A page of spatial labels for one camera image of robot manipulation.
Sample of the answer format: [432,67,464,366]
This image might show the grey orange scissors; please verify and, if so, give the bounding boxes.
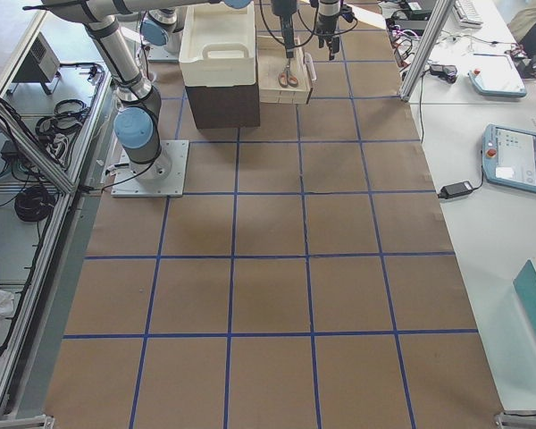
[278,58,299,88]

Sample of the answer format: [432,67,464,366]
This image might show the blue teach pendant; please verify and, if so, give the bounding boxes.
[468,54,527,98]
[482,124,536,193]

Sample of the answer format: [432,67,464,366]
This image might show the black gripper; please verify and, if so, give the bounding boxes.
[315,4,354,60]
[271,0,297,59]

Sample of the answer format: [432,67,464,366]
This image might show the coiled black cable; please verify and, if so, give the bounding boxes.
[13,185,54,223]

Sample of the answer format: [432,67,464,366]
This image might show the white drawer handle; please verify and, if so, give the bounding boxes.
[304,52,317,82]

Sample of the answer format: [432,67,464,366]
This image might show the small black power brick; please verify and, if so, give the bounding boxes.
[438,181,474,200]

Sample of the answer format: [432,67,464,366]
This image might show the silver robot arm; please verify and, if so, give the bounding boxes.
[32,1,202,179]
[314,0,356,61]

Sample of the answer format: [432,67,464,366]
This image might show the dark brown wooden cabinet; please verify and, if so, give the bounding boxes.
[186,83,260,129]

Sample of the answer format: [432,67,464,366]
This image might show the aluminium frame post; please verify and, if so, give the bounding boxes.
[399,0,454,102]

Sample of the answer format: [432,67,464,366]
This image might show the light wooden drawer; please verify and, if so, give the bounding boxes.
[256,36,316,105]

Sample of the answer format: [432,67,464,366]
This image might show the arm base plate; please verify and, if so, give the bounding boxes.
[110,140,189,198]

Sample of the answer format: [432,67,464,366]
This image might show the grey electronics box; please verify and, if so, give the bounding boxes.
[13,32,61,95]

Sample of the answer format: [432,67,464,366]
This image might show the white plastic tray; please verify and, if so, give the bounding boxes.
[179,3,256,88]

